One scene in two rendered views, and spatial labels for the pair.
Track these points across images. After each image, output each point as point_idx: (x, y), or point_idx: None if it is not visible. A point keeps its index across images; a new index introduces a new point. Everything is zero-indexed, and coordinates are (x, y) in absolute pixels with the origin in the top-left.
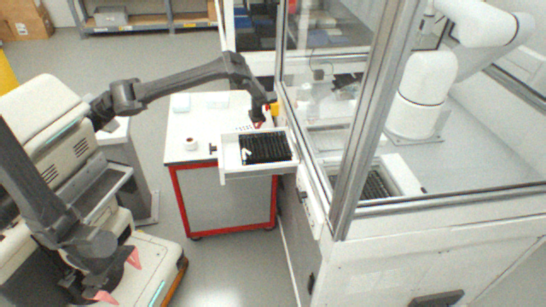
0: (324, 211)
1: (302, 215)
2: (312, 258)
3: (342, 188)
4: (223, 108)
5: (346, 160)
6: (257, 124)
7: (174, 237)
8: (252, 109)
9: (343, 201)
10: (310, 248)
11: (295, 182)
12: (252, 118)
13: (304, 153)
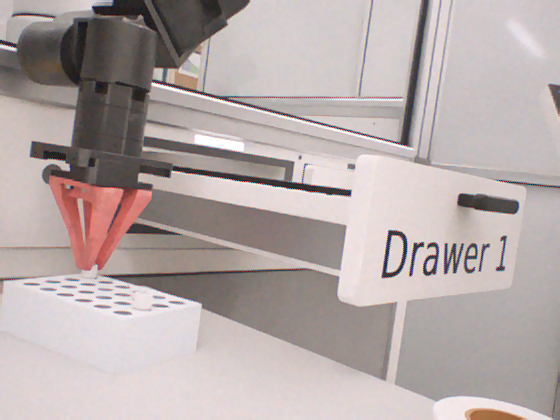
0: (408, 155)
1: (297, 339)
2: (360, 353)
3: (439, 61)
4: None
5: (442, 10)
6: (82, 240)
7: None
8: (142, 108)
9: (442, 79)
10: (347, 351)
11: (232, 313)
12: (157, 161)
13: (311, 123)
